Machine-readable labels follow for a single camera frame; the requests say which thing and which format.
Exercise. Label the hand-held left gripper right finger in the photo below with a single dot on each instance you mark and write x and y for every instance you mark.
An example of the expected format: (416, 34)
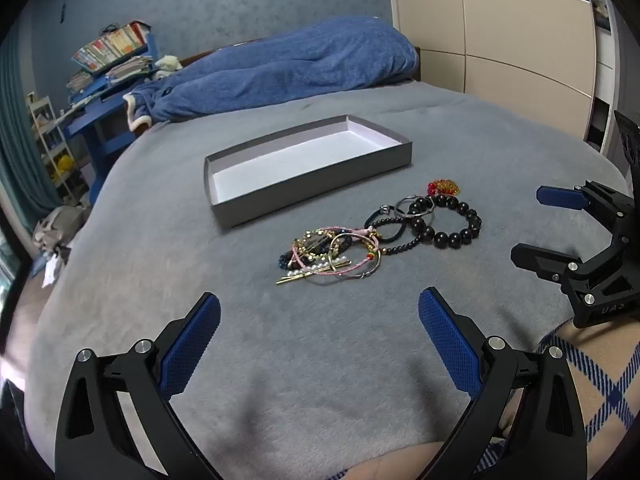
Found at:
(450, 345)

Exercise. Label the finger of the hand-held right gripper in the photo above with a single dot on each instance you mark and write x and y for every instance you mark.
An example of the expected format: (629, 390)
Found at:
(540, 260)
(560, 196)

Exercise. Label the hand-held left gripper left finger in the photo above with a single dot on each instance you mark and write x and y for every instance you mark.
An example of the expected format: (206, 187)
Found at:
(192, 345)

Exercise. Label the thin silver bangle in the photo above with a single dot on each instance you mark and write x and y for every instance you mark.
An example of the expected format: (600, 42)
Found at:
(371, 271)

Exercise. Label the grey cardboard box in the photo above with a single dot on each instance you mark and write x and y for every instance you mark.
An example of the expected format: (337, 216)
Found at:
(300, 160)

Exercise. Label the person's plaid pants leg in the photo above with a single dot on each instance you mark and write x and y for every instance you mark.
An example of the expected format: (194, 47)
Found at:
(610, 385)

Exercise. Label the person's bare leg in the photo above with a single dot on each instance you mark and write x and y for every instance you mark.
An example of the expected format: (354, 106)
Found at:
(390, 465)

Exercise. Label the beige wardrobe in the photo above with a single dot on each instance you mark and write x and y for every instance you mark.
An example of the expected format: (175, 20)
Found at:
(525, 35)

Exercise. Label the pile of grey clothes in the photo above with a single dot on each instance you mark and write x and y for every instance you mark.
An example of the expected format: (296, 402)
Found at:
(60, 225)

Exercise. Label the yellow toy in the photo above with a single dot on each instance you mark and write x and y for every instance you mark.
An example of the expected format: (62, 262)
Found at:
(64, 165)

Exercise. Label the blue wooden desk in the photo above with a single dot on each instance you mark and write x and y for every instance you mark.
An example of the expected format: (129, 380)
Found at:
(100, 125)

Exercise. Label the teal curtain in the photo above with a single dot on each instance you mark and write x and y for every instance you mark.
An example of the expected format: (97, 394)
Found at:
(15, 150)

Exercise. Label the white shelving rack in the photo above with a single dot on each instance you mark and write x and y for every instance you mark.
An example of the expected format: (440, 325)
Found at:
(42, 125)

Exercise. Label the cream plush toy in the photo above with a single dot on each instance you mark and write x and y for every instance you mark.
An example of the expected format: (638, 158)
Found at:
(167, 64)

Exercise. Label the stack of papers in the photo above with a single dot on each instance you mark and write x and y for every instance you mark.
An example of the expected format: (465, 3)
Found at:
(130, 67)

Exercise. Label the blue fleece blanket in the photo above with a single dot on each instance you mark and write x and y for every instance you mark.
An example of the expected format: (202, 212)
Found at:
(280, 70)

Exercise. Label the brown wooden headboard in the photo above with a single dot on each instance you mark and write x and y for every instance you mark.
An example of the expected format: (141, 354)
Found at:
(200, 56)

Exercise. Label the row of books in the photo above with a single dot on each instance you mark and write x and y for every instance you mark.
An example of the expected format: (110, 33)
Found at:
(112, 42)

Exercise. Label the dark wall hanging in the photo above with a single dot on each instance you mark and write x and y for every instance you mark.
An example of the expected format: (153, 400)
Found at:
(62, 7)

